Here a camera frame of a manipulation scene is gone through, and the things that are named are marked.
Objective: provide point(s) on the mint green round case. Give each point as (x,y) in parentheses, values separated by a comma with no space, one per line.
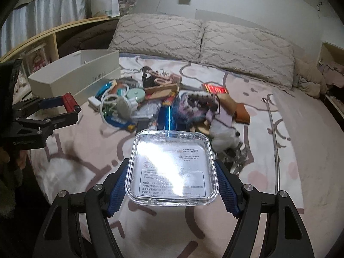
(135,95)

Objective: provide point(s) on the brown folded blanket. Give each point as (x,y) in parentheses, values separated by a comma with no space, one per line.
(80,40)

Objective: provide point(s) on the white curtain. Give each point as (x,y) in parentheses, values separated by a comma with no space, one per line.
(40,13)

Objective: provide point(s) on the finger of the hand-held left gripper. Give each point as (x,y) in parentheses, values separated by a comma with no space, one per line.
(59,121)
(52,102)

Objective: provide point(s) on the small wooden box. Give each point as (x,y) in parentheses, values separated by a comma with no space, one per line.
(161,89)

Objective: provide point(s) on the clear plastic organizer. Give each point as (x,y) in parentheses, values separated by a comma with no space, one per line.
(127,2)

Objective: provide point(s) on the beige cloth pile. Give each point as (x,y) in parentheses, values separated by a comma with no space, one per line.
(309,80)

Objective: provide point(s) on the person's left hand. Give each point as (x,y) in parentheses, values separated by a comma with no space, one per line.
(18,164)

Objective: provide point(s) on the thin metal rod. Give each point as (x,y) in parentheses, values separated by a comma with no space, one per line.
(274,139)

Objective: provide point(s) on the clear hair claw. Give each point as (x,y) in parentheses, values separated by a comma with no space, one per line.
(237,161)

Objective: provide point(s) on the wooden shelf unit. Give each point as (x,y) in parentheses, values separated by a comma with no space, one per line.
(51,45)

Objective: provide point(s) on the white storage box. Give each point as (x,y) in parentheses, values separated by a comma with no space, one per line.
(72,72)

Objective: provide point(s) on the red doll display case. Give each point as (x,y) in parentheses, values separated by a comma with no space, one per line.
(37,59)

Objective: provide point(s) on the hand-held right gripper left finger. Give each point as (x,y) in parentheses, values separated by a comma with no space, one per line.
(118,190)

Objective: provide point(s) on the purple crochet piece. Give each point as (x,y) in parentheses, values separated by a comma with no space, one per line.
(188,107)

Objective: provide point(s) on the white fluffy wad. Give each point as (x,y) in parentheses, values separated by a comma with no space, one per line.
(223,135)

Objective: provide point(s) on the blue metallic tube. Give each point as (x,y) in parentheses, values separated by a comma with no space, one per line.
(166,117)

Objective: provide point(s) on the brown leather piece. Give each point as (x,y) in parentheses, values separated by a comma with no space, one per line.
(242,114)

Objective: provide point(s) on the clear plastic box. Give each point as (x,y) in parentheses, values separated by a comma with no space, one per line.
(172,166)

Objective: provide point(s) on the beige textured pillow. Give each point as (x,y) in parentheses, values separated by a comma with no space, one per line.
(242,51)
(156,36)

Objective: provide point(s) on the white round disc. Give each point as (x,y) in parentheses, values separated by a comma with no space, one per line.
(124,107)

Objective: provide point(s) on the red small box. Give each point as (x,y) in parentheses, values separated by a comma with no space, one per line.
(70,102)

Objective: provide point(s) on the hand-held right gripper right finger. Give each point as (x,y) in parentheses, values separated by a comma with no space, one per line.
(228,190)

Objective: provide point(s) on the red patterned box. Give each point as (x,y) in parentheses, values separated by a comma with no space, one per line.
(215,88)

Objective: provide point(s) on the pink hair clip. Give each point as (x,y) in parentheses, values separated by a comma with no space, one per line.
(161,80)

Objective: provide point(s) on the printed bed sheet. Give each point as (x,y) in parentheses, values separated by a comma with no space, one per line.
(80,150)

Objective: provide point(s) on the white rectangular block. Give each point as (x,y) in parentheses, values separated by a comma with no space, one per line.
(94,102)

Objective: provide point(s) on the wooden bedside shelf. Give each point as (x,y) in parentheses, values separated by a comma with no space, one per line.
(333,59)

